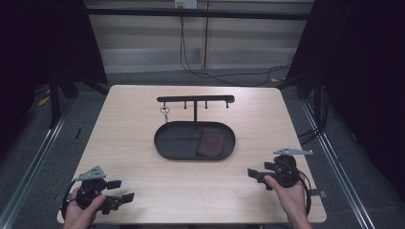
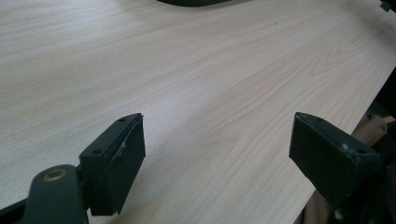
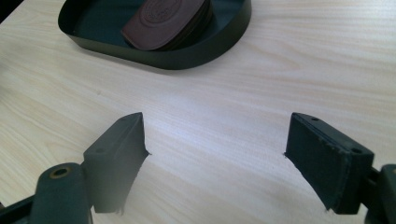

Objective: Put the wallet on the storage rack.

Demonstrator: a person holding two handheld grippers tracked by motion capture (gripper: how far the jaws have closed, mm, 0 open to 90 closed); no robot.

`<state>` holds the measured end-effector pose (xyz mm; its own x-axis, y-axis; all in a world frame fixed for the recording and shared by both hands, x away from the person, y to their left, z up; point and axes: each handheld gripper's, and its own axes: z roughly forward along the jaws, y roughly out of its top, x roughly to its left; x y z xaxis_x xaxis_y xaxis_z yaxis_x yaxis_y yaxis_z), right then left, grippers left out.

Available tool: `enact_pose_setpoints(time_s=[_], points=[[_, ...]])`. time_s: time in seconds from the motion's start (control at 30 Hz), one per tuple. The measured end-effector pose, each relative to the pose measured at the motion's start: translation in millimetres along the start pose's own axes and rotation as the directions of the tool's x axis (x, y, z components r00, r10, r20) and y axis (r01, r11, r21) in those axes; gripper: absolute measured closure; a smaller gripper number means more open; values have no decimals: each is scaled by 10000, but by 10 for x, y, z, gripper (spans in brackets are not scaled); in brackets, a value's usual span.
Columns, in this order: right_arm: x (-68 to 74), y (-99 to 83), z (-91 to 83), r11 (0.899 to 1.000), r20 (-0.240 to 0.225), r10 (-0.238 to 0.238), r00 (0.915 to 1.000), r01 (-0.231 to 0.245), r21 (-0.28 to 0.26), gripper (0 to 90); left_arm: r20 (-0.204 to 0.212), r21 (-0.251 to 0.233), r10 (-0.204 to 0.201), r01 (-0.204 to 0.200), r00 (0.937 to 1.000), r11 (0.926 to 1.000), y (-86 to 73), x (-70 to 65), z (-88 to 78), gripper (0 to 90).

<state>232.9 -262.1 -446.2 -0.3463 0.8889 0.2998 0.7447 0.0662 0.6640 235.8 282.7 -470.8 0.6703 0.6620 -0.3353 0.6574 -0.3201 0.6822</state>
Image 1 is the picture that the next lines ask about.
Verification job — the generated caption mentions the black hanging wall cable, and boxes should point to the black hanging wall cable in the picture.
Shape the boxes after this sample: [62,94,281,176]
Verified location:
[179,15,292,88]

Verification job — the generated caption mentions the brown leather pouch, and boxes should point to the brown leather pouch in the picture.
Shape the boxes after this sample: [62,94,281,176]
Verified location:
[195,127,226,158]

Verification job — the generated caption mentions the black metal stand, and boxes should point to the black metal stand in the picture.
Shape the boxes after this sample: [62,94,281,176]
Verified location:
[48,71,62,129]

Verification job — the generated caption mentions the silver floor rail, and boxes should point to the silver floor rail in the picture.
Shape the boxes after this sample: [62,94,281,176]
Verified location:
[0,103,75,229]
[300,99,377,229]

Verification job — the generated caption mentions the white wall outlet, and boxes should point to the white wall outlet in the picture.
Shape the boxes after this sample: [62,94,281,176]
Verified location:
[173,0,199,10]

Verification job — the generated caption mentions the silver carabiner key ring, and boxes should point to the silver carabiner key ring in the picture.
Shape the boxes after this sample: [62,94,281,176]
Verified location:
[160,106,171,124]

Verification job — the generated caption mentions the black floor cable bundle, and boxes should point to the black floor cable bundle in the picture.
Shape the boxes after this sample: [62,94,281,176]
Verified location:
[296,126,323,146]

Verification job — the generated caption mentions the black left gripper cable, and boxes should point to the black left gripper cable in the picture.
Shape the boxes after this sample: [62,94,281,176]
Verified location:
[60,180,80,220]

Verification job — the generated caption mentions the grey tape strip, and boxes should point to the grey tape strip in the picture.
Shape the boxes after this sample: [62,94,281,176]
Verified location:
[309,188,328,198]

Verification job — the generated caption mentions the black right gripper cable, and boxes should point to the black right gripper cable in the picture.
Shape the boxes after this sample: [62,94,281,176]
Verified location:
[297,171,313,218]

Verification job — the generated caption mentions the person's left hand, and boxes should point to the person's left hand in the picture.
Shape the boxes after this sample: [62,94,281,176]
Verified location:
[62,186,108,229]

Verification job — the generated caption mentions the dark curtain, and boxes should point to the dark curtain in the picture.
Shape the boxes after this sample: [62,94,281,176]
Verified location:
[0,0,108,156]
[285,0,405,199]

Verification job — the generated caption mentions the black horizontal metal bar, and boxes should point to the black horizontal metal bar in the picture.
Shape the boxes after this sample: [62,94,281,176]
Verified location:
[85,7,312,22]

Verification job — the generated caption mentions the yellow tape piece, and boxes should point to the yellow tape piece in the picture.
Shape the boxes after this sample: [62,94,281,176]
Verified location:
[36,94,52,107]

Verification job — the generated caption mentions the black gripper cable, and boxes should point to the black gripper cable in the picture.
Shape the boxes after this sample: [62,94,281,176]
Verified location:
[297,171,313,218]
[60,180,80,220]

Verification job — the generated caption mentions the black key rack with tray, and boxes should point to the black key rack with tray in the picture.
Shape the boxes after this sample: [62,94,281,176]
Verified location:
[153,94,237,161]

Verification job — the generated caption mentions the person's right hand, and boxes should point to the person's right hand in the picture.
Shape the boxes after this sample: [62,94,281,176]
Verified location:
[263,174,310,221]

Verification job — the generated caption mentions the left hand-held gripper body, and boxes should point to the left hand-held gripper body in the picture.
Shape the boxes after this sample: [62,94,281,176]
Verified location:
[74,164,124,216]

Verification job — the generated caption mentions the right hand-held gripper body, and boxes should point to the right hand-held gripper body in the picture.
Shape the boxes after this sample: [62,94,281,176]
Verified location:
[258,147,314,189]

